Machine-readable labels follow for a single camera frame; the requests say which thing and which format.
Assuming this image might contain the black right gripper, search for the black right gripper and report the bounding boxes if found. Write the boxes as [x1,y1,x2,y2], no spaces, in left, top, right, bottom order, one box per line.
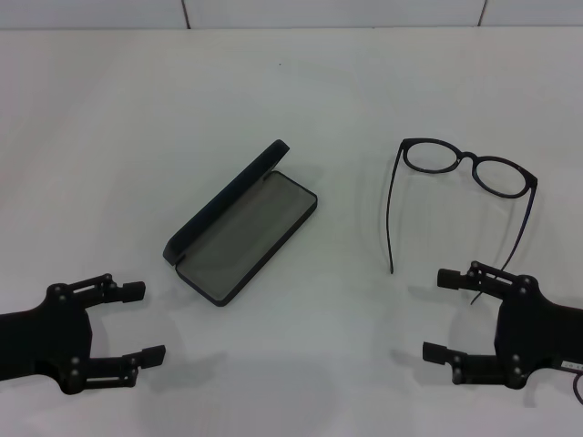
[422,260,583,391]

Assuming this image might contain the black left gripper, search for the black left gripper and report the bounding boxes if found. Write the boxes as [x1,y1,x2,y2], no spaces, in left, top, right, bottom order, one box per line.
[0,272,168,396]

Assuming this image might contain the black glasses case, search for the black glasses case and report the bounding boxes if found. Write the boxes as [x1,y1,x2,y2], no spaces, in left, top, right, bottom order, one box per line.
[162,139,319,309]

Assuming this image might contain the black glasses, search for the black glasses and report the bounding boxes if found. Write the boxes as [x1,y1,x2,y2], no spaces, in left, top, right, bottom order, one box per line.
[385,137,538,306]

